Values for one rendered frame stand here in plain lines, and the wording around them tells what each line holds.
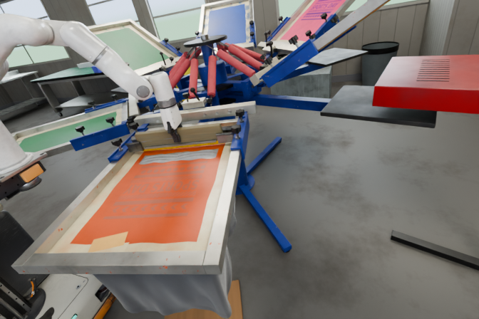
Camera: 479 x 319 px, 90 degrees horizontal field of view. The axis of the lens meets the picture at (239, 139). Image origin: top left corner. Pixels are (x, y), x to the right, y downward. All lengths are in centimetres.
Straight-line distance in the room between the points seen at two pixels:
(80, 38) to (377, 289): 181
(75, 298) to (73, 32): 136
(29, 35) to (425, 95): 133
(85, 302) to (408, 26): 479
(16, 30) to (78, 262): 67
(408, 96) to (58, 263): 127
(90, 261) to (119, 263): 9
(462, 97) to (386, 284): 108
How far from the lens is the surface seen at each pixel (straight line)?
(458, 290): 187
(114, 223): 90
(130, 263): 71
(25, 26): 98
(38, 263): 89
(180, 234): 75
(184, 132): 108
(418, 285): 181
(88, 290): 178
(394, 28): 462
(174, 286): 95
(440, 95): 114
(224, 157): 99
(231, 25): 277
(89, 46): 98
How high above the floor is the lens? 149
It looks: 29 degrees down
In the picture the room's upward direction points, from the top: 12 degrees counter-clockwise
